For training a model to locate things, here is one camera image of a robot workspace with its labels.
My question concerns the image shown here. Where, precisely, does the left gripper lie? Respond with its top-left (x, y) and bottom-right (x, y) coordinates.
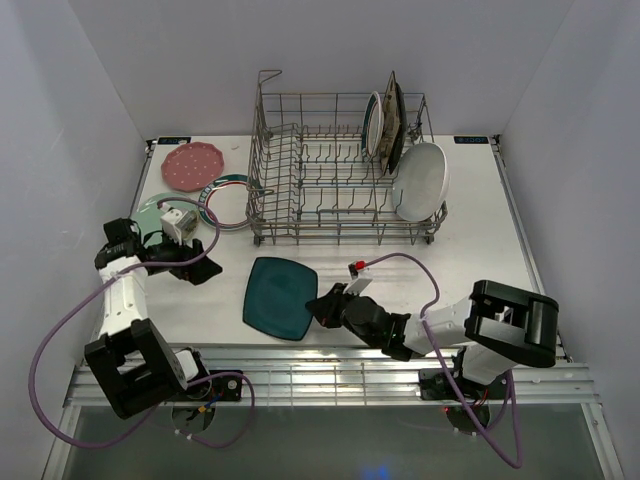
top-left (147, 227), bottom-right (222, 285)

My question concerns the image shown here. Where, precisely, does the teal square plate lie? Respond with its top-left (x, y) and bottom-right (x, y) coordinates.
top-left (242, 257), bottom-right (318, 341)

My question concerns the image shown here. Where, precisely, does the mint green plate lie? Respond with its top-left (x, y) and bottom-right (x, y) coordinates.
top-left (130, 192), bottom-right (198, 247)

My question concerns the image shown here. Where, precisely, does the white oval plate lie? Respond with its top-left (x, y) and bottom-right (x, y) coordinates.
top-left (392, 142), bottom-right (450, 222)

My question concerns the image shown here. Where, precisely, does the black floral square plate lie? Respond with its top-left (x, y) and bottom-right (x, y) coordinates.
top-left (387, 82), bottom-right (408, 174)

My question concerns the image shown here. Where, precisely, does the striped rim plate front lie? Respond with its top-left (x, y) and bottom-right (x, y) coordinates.
top-left (361, 91), bottom-right (384, 158)

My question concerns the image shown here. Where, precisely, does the striped rim plate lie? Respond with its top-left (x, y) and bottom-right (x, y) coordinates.
top-left (198, 174), bottom-right (248, 231)
top-left (361, 91), bottom-right (384, 158)

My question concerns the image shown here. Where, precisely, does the beige floral square plate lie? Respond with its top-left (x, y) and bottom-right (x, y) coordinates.
top-left (379, 71), bottom-right (401, 173)

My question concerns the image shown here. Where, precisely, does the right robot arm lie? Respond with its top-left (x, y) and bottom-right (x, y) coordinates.
top-left (306, 280), bottom-right (559, 397)

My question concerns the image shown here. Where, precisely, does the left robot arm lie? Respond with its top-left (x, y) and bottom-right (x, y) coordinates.
top-left (84, 210), bottom-right (222, 419)

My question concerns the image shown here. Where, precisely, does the striped rim plate rear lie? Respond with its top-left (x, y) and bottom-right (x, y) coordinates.
top-left (198, 174), bottom-right (248, 231)

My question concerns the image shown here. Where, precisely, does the pink dotted plate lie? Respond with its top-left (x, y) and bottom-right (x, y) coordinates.
top-left (161, 142), bottom-right (225, 193)

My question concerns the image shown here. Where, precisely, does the left corner logo sticker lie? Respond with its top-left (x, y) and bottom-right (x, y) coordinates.
top-left (157, 136), bottom-right (191, 146)

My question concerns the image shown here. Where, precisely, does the corner logo sticker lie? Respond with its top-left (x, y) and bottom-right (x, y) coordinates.
top-left (453, 135), bottom-right (490, 145)
top-left (157, 136), bottom-right (191, 146)

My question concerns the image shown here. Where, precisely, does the right corner logo sticker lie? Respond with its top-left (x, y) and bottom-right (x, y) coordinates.
top-left (453, 135), bottom-right (490, 145)

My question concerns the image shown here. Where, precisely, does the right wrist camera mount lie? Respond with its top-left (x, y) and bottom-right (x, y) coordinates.
top-left (343, 260), bottom-right (373, 296)

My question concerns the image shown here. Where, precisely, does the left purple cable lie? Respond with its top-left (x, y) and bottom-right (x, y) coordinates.
top-left (28, 197), bottom-right (256, 449)

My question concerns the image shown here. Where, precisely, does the purple cable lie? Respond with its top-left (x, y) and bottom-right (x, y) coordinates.
top-left (28, 197), bottom-right (256, 449)
top-left (352, 252), bottom-right (525, 470)

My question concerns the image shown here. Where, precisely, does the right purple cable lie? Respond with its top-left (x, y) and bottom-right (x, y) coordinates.
top-left (352, 252), bottom-right (525, 470)

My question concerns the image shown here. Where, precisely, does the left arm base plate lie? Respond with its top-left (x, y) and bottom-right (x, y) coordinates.
top-left (202, 370), bottom-right (244, 404)

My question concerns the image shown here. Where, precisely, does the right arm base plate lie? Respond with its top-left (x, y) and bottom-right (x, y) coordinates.
top-left (418, 369), bottom-right (507, 403)

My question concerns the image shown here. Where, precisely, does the grey wire dish rack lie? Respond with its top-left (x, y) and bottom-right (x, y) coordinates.
top-left (246, 69), bottom-right (448, 246)

